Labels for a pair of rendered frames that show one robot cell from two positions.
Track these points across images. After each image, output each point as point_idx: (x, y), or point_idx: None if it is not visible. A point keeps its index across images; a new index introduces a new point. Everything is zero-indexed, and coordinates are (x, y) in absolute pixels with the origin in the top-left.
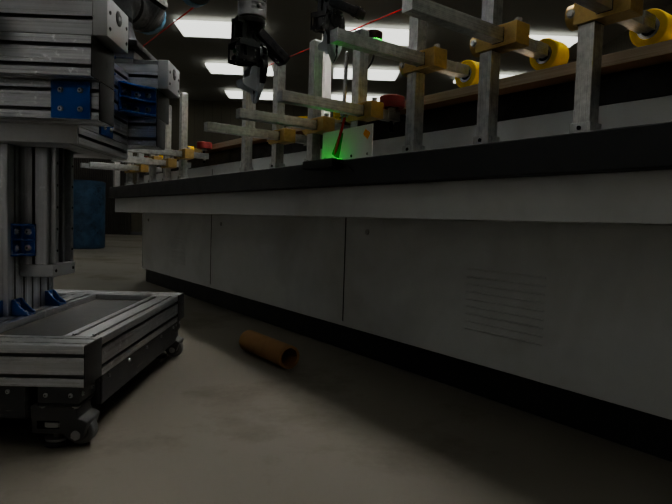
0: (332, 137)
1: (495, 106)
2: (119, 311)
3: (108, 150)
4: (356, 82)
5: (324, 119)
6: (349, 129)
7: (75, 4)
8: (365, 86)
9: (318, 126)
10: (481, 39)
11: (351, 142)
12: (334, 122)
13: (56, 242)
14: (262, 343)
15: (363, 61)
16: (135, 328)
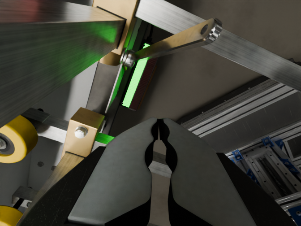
0: (116, 85)
1: None
2: (236, 119)
3: (287, 197)
4: (109, 33)
5: (96, 124)
6: (130, 40)
7: None
8: (87, 7)
9: (99, 130)
10: None
11: (135, 31)
12: (74, 115)
13: (274, 158)
14: (147, 87)
15: (61, 9)
16: (247, 96)
